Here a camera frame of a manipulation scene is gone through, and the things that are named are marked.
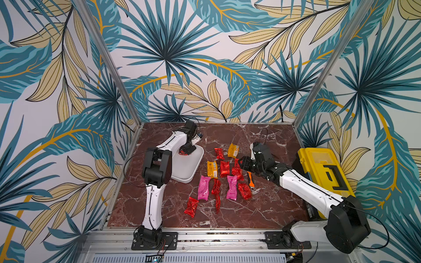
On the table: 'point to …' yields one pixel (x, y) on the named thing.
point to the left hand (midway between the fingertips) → (185, 149)
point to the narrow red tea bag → (236, 170)
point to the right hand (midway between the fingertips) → (240, 161)
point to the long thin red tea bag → (217, 204)
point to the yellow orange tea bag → (212, 172)
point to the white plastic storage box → (184, 167)
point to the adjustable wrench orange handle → (250, 179)
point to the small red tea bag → (216, 189)
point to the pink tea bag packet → (232, 193)
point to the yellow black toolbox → (321, 170)
